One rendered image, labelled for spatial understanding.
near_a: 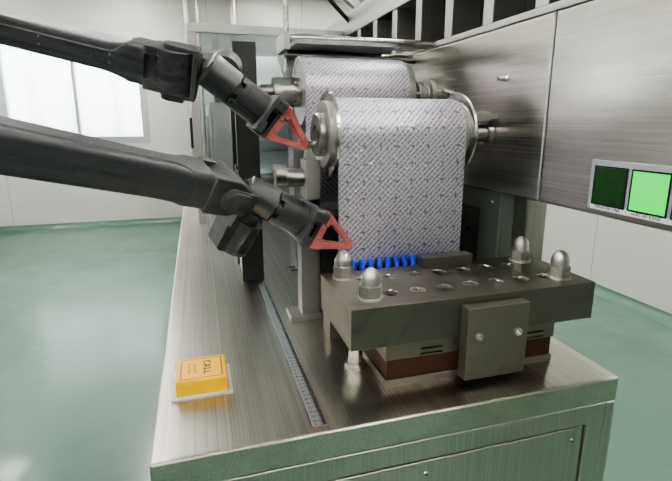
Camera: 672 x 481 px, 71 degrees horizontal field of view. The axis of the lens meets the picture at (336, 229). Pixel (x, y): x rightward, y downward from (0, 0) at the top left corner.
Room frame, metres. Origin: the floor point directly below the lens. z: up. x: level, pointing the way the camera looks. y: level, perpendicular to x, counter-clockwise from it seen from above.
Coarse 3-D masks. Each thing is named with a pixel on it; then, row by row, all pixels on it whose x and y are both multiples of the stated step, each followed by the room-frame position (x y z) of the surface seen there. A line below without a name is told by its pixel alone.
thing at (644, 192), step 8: (640, 176) 0.60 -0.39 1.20; (648, 176) 0.58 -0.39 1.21; (656, 176) 0.57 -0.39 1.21; (664, 176) 0.56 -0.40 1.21; (632, 184) 0.60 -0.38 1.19; (640, 184) 0.59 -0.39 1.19; (648, 184) 0.58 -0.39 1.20; (656, 184) 0.57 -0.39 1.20; (664, 184) 0.56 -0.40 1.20; (632, 192) 0.60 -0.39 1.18; (640, 192) 0.59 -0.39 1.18; (648, 192) 0.58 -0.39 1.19; (656, 192) 0.57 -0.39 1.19; (664, 192) 0.56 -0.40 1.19; (632, 200) 0.60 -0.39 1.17; (640, 200) 0.59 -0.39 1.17; (648, 200) 0.58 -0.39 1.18; (656, 200) 0.57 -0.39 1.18; (664, 200) 0.56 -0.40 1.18; (632, 208) 0.60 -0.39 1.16; (640, 208) 0.59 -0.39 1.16; (648, 208) 0.58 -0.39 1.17; (656, 208) 0.57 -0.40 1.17; (664, 208) 0.56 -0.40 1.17
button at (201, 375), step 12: (180, 360) 0.64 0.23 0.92; (192, 360) 0.64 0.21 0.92; (204, 360) 0.64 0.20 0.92; (216, 360) 0.64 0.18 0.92; (180, 372) 0.60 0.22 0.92; (192, 372) 0.60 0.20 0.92; (204, 372) 0.60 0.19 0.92; (216, 372) 0.60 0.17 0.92; (180, 384) 0.58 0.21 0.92; (192, 384) 0.58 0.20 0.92; (204, 384) 0.58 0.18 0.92; (216, 384) 0.59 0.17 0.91; (180, 396) 0.58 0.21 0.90
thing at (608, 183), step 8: (600, 168) 0.66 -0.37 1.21; (608, 168) 0.64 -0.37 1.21; (600, 176) 0.65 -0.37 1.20; (608, 176) 0.64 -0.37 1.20; (616, 176) 0.63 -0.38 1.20; (624, 176) 0.62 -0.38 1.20; (600, 184) 0.65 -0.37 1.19; (608, 184) 0.64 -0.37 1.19; (616, 184) 0.63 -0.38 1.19; (624, 184) 0.62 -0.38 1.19; (600, 192) 0.65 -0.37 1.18; (608, 192) 0.64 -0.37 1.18; (616, 192) 0.63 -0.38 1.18; (592, 200) 0.66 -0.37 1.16; (600, 200) 0.65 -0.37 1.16; (608, 200) 0.64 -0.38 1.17; (616, 200) 0.62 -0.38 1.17
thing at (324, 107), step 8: (320, 104) 0.84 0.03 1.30; (328, 104) 0.81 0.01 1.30; (320, 112) 0.84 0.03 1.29; (328, 112) 0.79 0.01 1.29; (464, 112) 0.86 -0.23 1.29; (328, 120) 0.79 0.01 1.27; (328, 128) 0.79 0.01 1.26; (328, 136) 0.79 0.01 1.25; (328, 144) 0.79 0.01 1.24; (328, 152) 0.79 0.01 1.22; (320, 160) 0.84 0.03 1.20; (328, 160) 0.80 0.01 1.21
